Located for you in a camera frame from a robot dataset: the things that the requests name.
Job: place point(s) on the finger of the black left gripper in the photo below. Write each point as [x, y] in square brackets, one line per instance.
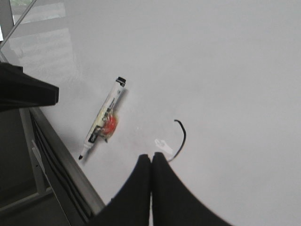
[19, 90]

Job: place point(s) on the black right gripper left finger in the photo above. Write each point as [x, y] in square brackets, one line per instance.
[131, 205]

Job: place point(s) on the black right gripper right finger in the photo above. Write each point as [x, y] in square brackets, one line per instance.
[172, 202]

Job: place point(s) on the white black dry-erase marker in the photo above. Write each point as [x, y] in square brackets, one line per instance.
[100, 126]

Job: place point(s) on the white whiteboard with aluminium frame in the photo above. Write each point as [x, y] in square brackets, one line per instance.
[218, 82]

